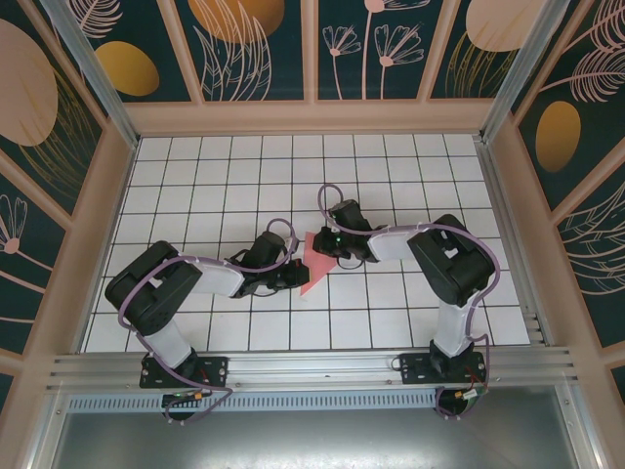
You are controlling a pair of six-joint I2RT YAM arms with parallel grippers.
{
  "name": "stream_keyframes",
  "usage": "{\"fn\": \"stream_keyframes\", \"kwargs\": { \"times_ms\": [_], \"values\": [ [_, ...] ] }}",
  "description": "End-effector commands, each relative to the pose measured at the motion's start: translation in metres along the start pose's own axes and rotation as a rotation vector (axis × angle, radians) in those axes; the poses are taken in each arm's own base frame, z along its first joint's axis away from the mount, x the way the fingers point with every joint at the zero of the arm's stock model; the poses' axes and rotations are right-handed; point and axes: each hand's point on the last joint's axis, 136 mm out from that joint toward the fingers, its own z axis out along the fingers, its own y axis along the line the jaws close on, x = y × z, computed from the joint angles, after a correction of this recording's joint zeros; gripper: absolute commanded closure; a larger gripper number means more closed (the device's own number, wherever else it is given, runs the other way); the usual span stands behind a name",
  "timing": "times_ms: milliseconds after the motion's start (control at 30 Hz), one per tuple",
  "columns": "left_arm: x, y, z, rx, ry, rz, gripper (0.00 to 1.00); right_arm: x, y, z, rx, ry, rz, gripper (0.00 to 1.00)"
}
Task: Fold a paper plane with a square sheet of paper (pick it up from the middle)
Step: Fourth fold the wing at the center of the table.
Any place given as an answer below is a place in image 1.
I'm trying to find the pink cloth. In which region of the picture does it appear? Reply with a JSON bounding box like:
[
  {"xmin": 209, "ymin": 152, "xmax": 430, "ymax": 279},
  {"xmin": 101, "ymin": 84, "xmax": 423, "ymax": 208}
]
[{"xmin": 298, "ymin": 230, "xmax": 343, "ymax": 297}]

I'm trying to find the grey metal sheet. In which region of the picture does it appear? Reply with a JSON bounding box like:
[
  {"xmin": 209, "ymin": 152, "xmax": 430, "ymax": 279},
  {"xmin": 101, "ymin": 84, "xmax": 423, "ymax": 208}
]
[{"xmin": 28, "ymin": 409, "xmax": 604, "ymax": 469}]

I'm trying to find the small controller board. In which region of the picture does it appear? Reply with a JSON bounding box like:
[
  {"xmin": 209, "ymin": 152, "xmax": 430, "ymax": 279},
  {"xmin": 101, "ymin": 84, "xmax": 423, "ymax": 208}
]
[
  {"xmin": 437, "ymin": 387, "xmax": 490, "ymax": 417},
  {"xmin": 162, "ymin": 389, "xmax": 212, "ymax": 406}
]

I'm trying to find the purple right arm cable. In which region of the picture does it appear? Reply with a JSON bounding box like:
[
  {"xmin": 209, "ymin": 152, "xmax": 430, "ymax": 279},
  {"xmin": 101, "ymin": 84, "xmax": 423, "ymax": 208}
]
[{"xmin": 316, "ymin": 183, "xmax": 500, "ymax": 420}]

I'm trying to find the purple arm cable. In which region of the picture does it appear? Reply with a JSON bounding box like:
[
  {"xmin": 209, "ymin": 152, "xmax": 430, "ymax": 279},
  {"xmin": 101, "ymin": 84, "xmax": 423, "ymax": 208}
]
[
  {"xmin": 118, "ymin": 218, "xmax": 300, "ymax": 425},
  {"xmin": 316, "ymin": 183, "xmax": 500, "ymax": 420}
]

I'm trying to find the aluminium mounting rail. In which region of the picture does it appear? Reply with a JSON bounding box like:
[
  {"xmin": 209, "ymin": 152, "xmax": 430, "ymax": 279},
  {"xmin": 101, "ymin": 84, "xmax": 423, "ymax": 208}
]
[{"xmin": 46, "ymin": 345, "xmax": 585, "ymax": 395}]

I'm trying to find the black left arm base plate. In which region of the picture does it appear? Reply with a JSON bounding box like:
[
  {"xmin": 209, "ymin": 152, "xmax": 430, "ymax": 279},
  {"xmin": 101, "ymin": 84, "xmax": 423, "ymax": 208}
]
[{"xmin": 140, "ymin": 355, "xmax": 229, "ymax": 390}]

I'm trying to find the grey slotted cable duct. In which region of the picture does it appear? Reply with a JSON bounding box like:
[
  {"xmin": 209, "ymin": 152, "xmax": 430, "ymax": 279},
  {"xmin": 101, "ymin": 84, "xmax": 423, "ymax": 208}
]
[{"xmin": 66, "ymin": 392, "xmax": 439, "ymax": 412}]

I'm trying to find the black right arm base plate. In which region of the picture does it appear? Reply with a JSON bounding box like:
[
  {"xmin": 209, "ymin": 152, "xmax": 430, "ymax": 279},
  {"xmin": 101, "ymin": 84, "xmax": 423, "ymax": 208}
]
[{"xmin": 398, "ymin": 351, "xmax": 489, "ymax": 387}]

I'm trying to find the aluminium side rail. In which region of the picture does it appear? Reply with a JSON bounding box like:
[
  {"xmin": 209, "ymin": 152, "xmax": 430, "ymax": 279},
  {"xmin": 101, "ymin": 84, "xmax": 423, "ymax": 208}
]
[{"xmin": 476, "ymin": 138, "xmax": 556, "ymax": 346}]

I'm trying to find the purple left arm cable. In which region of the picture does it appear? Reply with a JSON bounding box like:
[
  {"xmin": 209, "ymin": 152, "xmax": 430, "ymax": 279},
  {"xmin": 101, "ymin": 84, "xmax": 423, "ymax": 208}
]
[{"xmin": 118, "ymin": 218, "xmax": 300, "ymax": 425}]

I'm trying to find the aluminium frame post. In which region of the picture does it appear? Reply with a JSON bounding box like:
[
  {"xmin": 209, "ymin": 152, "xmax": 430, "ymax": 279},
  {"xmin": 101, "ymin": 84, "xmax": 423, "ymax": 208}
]
[
  {"xmin": 479, "ymin": 0, "xmax": 571, "ymax": 144},
  {"xmin": 38, "ymin": 0, "xmax": 142, "ymax": 149}
]

